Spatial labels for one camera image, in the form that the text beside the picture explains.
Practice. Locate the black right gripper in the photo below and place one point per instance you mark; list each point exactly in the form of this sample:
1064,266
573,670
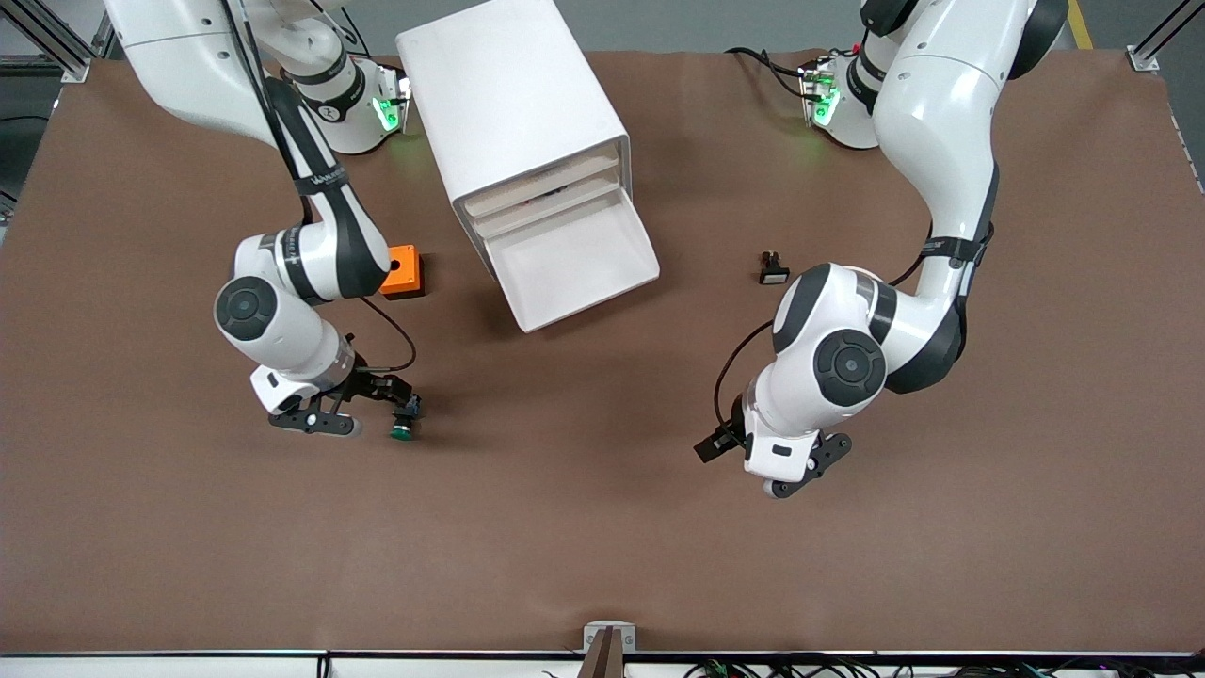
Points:
374,386

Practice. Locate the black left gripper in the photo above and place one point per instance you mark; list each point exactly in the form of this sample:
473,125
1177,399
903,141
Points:
726,441

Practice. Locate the green push button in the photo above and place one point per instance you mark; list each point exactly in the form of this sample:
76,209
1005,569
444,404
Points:
402,432

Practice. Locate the white plastic drawer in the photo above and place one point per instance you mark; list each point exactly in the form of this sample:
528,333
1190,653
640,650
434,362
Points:
546,207
574,264
541,185

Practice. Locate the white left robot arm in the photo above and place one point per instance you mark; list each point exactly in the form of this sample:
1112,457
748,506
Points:
941,141

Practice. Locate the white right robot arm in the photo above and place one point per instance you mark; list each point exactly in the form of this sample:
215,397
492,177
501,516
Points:
282,339

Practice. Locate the white drawer cabinet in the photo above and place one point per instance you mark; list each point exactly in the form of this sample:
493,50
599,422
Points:
508,94

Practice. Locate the brown table cover sheet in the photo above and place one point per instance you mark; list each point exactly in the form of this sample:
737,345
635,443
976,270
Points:
602,527

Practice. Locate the black white rectangular pushbutton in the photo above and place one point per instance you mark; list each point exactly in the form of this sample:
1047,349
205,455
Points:
774,275

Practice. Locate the base connector plate green light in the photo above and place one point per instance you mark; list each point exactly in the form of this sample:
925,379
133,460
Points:
821,104
388,113

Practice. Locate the orange button enclosure box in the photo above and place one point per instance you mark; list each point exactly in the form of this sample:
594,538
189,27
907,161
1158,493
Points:
407,273

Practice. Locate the grey metal bracket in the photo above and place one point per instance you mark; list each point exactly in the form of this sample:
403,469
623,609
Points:
593,631

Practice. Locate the brown wedge post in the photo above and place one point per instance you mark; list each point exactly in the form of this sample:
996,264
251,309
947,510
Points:
602,659

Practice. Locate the white table edge rail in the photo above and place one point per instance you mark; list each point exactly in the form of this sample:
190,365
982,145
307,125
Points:
188,667

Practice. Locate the aluminium frame post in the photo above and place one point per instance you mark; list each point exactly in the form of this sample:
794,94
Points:
108,28
1144,58

